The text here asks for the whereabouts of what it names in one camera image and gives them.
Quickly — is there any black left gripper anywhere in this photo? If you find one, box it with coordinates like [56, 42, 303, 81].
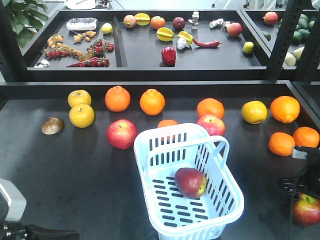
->
[0, 222, 80, 240]

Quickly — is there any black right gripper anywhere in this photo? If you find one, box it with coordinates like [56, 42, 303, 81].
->
[279, 158, 320, 200]

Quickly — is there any light blue plastic basket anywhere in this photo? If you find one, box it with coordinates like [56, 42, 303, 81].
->
[133, 123, 244, 240]

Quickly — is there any red apple behind basket right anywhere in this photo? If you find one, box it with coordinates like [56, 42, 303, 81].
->
[196, 114, 226, 136]

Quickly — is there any red apple left of basket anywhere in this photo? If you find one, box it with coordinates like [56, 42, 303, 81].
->
[106, 119, 138, 150]

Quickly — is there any small orange behind basket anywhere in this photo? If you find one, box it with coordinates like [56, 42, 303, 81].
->
[157, 119, 178, 128]

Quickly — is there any red apple bottom left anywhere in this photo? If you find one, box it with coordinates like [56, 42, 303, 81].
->
[292, 192, 320, 227]

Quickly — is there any orange front right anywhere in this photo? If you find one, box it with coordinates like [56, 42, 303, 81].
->
[292, 126, 320, 148]

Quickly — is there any orange front left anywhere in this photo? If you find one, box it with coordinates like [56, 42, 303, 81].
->
[268, 132, 296, 157]

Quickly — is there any large orange near divider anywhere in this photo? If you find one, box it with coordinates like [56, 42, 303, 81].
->
[270, 95, 300, 124]

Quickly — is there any yellow grapefruit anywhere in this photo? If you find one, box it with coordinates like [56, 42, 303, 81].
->
[241, 100, 268, 125]

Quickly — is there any brown half kiwi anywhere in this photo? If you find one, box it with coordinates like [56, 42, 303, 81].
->
[41, 116, 65, 135]

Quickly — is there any red apple front left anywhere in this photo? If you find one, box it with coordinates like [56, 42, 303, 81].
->
[174, 167, 207, 199]

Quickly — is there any orange far left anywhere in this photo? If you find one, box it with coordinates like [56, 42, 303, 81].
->
[196, 98, 225, 119]

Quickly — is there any yellow pear apple lower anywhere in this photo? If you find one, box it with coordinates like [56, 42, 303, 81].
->
[69, 104, 95, 128]

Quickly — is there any yellow pear apple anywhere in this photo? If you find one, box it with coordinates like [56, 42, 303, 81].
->
[67, 89, 92, 108]
[69, 104, 95, 128]

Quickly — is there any black wooden produce display stand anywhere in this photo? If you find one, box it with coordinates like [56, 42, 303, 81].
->
[0, 9, 320, 240]

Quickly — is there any yellow pear apple upper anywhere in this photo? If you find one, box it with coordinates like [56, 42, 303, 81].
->
[67, 89, 92, 108]

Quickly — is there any orange with knob left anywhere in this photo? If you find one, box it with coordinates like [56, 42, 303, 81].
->
[104, 85, 131, 112]

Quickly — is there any orange with knob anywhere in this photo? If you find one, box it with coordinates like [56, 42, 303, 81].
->
[139, 88, 166, 116]
[104, 85, 131, 112]

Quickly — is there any red chili pepper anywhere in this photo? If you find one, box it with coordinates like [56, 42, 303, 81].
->
[192, 38, 222, 48]

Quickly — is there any orange with knob centre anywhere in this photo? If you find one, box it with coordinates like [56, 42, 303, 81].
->
[139, 88, 166, 116]

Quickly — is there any white garlic bulb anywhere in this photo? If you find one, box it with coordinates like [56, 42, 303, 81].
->
[176, 37, 190, 50]

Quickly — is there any red bell pepper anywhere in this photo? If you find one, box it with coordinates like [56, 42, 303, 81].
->
[161, 46, 176, 66]

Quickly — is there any white electronic scale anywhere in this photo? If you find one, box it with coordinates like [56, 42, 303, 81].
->
[66, 17, 98, 31]

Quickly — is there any green potted plant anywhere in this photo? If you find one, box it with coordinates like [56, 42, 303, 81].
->
[1, 0, 49, 49]

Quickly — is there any black upright shelf post right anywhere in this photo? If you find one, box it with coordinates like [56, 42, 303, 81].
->
[295, 0, 320, 82]

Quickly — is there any black upright shelf post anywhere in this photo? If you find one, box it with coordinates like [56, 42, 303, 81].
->
[266, 0, 304, 81]
[295, 0, 320, 82]

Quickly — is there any black upright shelf post left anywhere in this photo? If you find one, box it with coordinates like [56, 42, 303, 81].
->
[266, 0, 304, 81]

